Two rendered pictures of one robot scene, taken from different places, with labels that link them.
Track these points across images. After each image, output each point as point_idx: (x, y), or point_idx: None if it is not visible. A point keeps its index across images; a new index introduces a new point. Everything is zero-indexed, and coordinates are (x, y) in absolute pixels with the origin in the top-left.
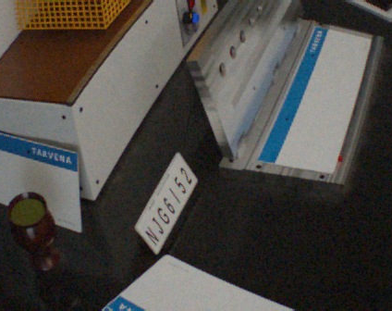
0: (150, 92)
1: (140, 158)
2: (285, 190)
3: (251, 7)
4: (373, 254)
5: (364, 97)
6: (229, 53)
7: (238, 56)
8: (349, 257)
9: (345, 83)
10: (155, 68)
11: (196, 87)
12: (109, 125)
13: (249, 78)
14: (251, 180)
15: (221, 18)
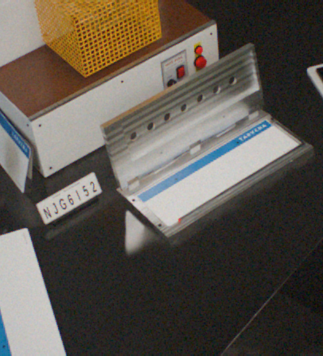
0: None
1: (91, 164)
2: (140, 221)
3: (190, 97)
4: (150, 295)
5: (240, 187)
6: (146, 126)
7: (157, 130)
8: (135, 287)
9: (238, 172)
10: None
11: None
12: (71, 139)
13: (159, 145)
14: (129, 205)
15: (145, 102)
